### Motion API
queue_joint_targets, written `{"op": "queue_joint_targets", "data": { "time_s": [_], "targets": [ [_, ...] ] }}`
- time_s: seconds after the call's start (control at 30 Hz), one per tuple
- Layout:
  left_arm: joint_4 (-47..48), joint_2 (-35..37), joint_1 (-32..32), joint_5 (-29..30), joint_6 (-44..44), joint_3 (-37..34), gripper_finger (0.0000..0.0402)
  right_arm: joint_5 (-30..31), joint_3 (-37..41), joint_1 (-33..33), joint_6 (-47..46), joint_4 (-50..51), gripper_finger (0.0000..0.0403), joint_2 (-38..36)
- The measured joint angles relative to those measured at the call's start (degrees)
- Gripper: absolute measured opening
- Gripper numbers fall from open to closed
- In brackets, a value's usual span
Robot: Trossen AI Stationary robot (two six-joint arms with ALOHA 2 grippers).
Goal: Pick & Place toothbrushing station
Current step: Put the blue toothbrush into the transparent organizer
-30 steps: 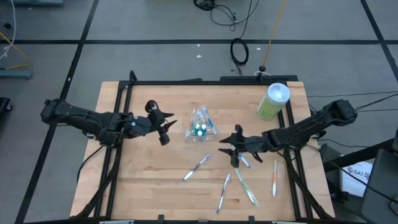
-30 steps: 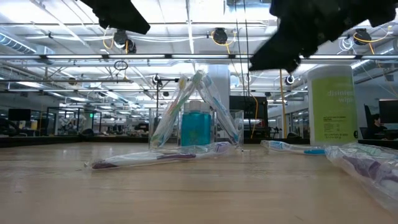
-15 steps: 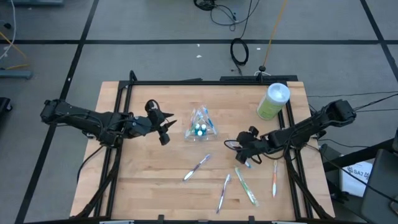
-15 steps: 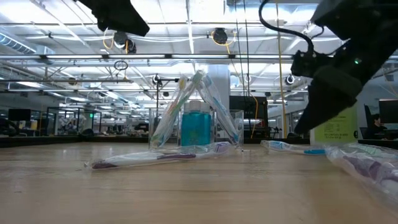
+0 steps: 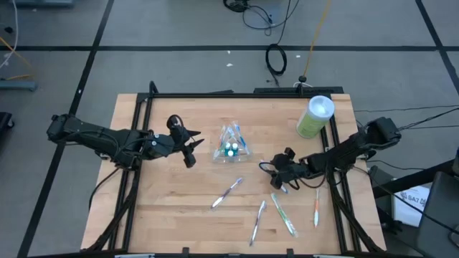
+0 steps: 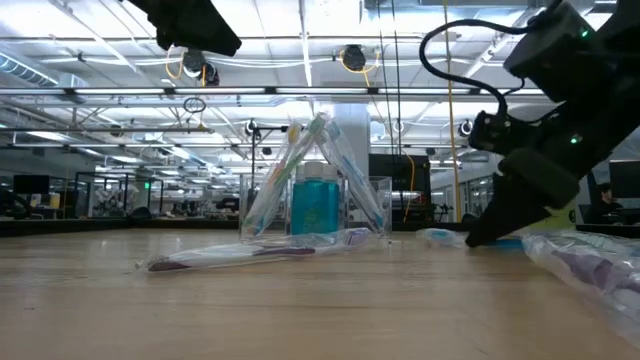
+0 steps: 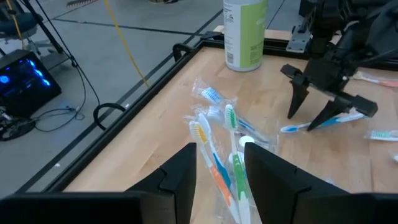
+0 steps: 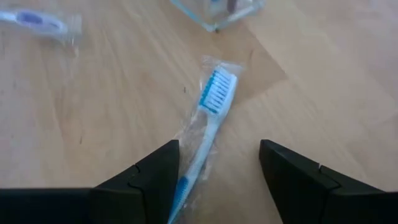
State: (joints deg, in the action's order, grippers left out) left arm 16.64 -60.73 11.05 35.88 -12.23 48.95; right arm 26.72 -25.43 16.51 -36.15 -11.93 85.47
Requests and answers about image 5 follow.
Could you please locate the long green toothbrush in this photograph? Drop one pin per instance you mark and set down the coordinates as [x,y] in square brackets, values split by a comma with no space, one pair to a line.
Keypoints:
[283,214]

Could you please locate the teal toothbrush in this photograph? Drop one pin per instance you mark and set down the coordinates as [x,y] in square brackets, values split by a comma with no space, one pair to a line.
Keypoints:
[284,188]

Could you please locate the black floor object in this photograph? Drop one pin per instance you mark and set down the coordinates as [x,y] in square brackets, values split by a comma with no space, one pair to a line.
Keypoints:
[4,121]

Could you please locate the gray desk foot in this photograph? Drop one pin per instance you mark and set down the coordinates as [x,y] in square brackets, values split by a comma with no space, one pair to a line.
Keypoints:
[43,3]
[18,85]

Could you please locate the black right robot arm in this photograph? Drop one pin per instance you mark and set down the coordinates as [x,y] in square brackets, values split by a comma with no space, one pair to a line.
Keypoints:
[340,154]

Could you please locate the clear acrylic toothbrush holder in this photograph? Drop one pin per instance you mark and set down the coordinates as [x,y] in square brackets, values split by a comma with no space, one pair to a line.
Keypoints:
[233,157]

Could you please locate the black diagonal beam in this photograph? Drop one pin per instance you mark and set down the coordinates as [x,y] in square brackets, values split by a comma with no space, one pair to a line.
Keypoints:
[412,179]

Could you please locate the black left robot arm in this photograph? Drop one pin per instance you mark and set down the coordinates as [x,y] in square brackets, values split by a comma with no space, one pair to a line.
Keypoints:
[104,138]

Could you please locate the blue white toothbrush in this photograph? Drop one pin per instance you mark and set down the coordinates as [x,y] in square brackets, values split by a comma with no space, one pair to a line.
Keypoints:
[236,129]
[244,141]

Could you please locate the dark gray panel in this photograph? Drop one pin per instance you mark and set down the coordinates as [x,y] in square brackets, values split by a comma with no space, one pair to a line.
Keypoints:
[441,215]

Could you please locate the black aluminium table frame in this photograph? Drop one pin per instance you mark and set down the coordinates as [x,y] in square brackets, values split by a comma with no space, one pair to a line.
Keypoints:
[233,95]

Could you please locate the white printed paper sheet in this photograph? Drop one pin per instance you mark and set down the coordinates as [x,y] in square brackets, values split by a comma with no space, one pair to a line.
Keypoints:
[412,206]

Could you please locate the orange white toothbrush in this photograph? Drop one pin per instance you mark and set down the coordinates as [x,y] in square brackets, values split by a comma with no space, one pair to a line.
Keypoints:
[316,208]

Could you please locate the green wipes canister white lid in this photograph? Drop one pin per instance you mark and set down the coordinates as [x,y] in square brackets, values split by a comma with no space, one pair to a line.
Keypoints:
[315,118]

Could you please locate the purple toothbrush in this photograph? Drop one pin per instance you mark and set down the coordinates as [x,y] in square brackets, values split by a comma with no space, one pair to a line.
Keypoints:
[226,193]
[257,223]

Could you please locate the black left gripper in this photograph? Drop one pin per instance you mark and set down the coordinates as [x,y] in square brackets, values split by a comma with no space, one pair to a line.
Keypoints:
[178,139]

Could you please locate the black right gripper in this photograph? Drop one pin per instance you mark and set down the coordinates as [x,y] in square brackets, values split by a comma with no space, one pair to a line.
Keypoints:
[287,168]

